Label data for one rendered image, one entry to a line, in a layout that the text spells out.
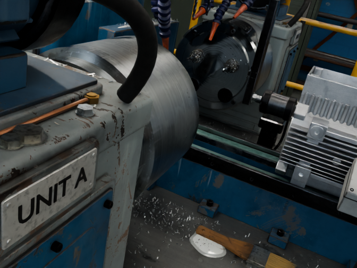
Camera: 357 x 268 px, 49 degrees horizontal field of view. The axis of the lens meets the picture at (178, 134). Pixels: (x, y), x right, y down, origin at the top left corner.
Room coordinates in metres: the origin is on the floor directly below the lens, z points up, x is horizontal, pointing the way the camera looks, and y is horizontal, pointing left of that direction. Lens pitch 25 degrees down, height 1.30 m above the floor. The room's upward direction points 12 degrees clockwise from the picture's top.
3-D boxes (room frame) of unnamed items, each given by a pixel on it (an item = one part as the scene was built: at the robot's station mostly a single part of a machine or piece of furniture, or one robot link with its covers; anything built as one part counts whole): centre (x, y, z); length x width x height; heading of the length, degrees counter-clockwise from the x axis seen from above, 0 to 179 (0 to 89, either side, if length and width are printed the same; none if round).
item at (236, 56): (1.17, -0.10, 1.04); 0.41 x 0.25 x 0.25; 160
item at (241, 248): (0.61, -0.17, 0.80); 0.21 x 0.05 x 0.01; 69
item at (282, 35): (1.41, -0.19, 0.99); 0.35 x 0.31 x 0.37; 160
